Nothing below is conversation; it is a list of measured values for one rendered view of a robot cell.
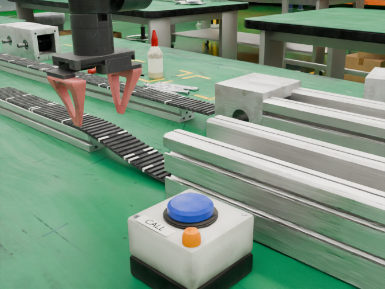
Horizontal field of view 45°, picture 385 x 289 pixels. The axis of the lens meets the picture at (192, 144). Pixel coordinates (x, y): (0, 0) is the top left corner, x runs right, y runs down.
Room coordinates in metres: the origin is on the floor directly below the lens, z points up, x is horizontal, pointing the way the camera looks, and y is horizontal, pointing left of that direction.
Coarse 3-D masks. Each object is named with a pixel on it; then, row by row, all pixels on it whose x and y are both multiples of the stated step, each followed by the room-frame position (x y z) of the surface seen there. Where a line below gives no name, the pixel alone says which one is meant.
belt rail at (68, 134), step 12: (0, 108) 0.86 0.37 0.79; (12, 108) 0.83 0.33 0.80; (24, 120) 0.80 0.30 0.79; (36, 120) 0.78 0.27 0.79; (48, 120) 0.74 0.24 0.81; (48, 132) 0.74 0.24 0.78; (60, 132) 0.72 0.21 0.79; (72, 132) 0.69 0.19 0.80; (72, 144) 0.69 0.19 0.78; (84, 144) 0.67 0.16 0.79; (96, 144) 0.67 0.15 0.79
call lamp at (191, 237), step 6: (186, 228) 0.32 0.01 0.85; (192, 228) 0.32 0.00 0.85; (186, 234) 0.31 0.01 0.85; (192, 234) 0.31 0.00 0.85; (198, 234) 0.31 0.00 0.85; (186, 240) 0.31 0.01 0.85; (192, 240) 0.31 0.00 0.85; (198, 240) 0.31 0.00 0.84; (186, 246) 0.31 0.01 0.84; (192, 246) 0.31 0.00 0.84
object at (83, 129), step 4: (104, 120) 0.71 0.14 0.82; (92, 124) 0.69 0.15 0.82; (96, 124) 0.69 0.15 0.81; (100, 124) 0.69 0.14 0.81; (104, 124) 0.69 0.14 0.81; (108, 124) 0.69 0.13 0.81; (80, 128) 0.67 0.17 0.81; (84, 128) 0.67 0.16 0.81; (88, 128) 0.67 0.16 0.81; (92, 128) 0.67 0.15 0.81; (84, 132) 0.66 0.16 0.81
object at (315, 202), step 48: (192, 144) 0.47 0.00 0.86; (240, 144) 0.51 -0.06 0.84; (288, 144) 0.47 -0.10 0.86; (240, 192) 0.42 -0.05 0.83; (288, 192) 0.40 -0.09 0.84; (336, 192) 0.35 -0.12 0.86; (384, 192) 0.35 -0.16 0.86; (288, 240) 0.38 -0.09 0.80; (336, 240) 0.36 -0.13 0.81; (384, 240) 0.32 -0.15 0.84; (384, 288) 0.32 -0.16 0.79
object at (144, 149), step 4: (144, 144) 0.64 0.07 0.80; (136, 148) 0.62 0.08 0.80; (140, 148) 0.62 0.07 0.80; (144, 148) 0.63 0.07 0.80; (148, 148) 0.63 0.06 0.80; (152, 148) 0.63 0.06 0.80; (124, 152) 0.61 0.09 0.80; (128, 152) 0.61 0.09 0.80; (132, 152) 0.61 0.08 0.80; (136, 152) 0.61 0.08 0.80; (140, 152) 0.61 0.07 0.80; (144, 152) 0.62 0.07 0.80; (120, 156) 0.60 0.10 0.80; (124, 156) 0.60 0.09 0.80; (128, 156) 0.60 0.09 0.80; (132, 156) 0.60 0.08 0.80; (136, 156) 0.61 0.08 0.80
